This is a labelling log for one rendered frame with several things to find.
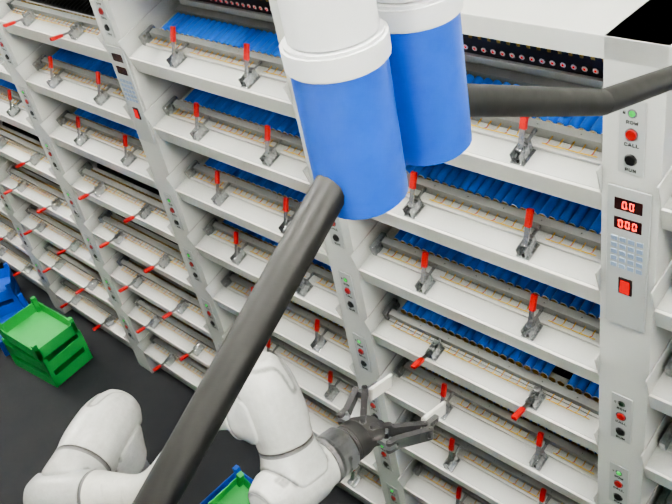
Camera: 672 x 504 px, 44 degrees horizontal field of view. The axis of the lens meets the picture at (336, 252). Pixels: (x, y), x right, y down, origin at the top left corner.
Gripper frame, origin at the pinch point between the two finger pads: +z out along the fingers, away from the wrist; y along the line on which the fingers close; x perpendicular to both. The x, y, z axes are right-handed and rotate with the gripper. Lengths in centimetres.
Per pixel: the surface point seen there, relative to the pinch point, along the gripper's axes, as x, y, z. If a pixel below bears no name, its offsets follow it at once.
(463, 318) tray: 9.8, -0.7, 17.0
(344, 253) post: 14.3, -33.5, 15.7
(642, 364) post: 17.9, 38.5, 14.8
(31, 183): -24, -220, 29
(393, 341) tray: -8.3, -23.4, 21.2
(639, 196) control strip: 52, 37, 7
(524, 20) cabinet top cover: 76, 17, 3
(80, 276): -66, -209, 36
